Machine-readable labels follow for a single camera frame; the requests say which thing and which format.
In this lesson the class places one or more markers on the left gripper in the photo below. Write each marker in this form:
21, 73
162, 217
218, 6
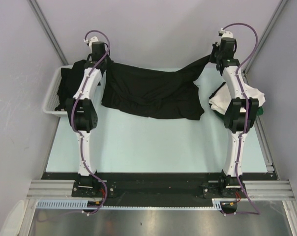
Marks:
109, 61

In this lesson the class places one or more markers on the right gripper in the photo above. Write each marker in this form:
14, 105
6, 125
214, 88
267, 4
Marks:
216, 46

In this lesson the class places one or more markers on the white plastic laundry basket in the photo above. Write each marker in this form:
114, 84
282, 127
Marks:
51, 100

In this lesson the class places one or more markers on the black t-shirt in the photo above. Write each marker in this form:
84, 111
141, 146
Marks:
155, 94

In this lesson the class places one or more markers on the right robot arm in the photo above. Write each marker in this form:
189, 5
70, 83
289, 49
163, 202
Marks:
239, 116

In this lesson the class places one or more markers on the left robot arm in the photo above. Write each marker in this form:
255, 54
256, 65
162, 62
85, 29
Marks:
82, 114

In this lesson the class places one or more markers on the black clothes pile in basket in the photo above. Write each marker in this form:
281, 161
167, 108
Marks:
71, 79

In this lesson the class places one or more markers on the white folded t-shirt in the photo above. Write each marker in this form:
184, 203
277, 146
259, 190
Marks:
221, 98

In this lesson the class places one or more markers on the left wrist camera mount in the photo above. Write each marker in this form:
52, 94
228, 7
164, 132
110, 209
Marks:
90, 41

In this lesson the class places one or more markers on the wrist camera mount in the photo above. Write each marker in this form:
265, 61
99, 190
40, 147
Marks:
90, 41
225, 34

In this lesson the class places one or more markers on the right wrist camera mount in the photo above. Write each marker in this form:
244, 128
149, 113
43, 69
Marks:
225, 34

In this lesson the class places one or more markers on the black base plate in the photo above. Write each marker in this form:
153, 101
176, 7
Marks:
153, 189

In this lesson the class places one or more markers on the aluminium frame rail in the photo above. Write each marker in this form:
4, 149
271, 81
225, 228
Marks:
50, 189

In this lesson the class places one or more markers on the grey slotted cable duct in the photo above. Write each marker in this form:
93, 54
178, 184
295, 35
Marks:
62, 204

